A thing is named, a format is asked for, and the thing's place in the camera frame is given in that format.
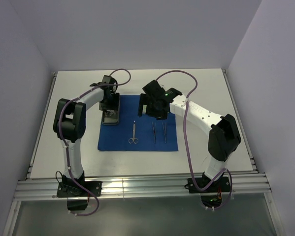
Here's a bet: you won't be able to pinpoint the aluminium front rail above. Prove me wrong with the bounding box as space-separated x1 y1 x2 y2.
13 173 271 201

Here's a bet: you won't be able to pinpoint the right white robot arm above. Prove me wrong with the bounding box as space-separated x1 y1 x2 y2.
138 80 241 192

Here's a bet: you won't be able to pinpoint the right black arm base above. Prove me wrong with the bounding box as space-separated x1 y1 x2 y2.
195 174 232 207

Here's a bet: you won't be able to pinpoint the metal scissors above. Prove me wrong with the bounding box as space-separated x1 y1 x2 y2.
128 120 139 144

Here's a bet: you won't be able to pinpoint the metal instrument tray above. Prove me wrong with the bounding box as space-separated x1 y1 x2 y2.
101 93 121 126

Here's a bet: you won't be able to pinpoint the metal forceps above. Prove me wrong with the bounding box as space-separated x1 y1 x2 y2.
105 111 115 118

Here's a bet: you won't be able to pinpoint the metal pointed tweezers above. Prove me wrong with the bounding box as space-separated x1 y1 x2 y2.
162 122 167 144
152 122 156 143

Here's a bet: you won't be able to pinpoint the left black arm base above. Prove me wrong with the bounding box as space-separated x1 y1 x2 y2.
56 181 102 211

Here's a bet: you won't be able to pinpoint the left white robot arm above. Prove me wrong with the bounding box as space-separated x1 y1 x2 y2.
53 75 120 191

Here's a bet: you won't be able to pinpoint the blue surgical cloth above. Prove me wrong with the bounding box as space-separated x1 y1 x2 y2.
98 95 178 152

